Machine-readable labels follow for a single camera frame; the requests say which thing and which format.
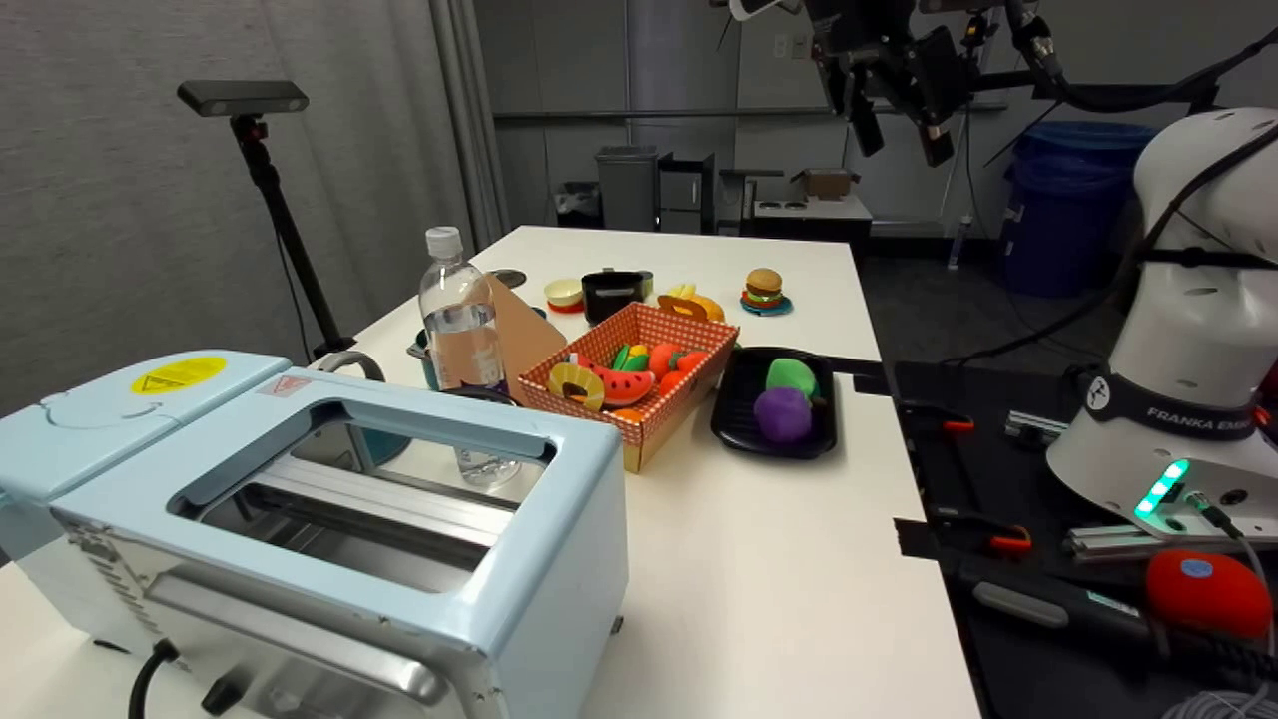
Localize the black side table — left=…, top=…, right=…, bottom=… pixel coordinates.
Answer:
left=882, top=354, right=1278, bottom=719

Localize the grey cabinet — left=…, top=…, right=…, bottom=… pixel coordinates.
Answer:
left=590, top=139, right=665, bottom=230

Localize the black plastic tray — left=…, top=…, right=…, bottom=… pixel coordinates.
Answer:
left=706, top=344, right=845, bottom=463

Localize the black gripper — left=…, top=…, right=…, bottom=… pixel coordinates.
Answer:
left=811, top=0, right=990, bottom=170

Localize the black power cord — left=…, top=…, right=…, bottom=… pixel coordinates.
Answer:
left=126, top=635, right=184, bottom=719

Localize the black cup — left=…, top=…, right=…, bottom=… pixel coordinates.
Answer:
left=580, top=268, right=657, bottom=327

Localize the black camera bar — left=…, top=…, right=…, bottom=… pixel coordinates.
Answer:
left=175, top=75, right=312, bottom=118

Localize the red watermelon slice plush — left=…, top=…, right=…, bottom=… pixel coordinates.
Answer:
left=590, top=362, right=665, bottom=412

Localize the clear plastic water bottle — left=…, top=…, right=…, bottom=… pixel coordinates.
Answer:
left=416, top=221, right=510, bottom=404

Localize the black cart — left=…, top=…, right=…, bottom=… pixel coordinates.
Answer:
left=657, top=153, right=722, bottom=234

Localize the small toy can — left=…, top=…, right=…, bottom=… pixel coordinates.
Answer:
left=542, top=274, right=590, bottom=316

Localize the white background table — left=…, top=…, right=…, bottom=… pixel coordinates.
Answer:
left=742, top=197, right=875, bottom=242

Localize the blue plastic bin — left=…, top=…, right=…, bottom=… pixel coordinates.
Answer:
left=1000, top=117, right=1157, bottom=299

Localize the purple plum plush toy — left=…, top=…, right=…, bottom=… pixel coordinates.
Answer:
left=751, top=382, right=814, bottom=448

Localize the thick black cable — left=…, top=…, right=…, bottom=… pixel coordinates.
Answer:
left=1002, top=0, right=1278, bottom=117

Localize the orange checkered cardboard box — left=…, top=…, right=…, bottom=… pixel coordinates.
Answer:
left=484, top=272, right=742, bottom=475

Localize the black tripod pole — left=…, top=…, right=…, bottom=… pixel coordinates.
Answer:
left=228, top=111, right=357, bottom=354

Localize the toy burger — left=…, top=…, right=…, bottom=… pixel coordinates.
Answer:
left=741, top=265, right=790, bottom=310

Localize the brown cardboard box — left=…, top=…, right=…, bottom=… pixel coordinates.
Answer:
left=790, top=167, right=865, bottom=207

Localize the orange handled clamp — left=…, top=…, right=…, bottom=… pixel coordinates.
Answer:
left=915, top=407, right=982, bottom=444
left=930, top=504, right=1035, bottom=556

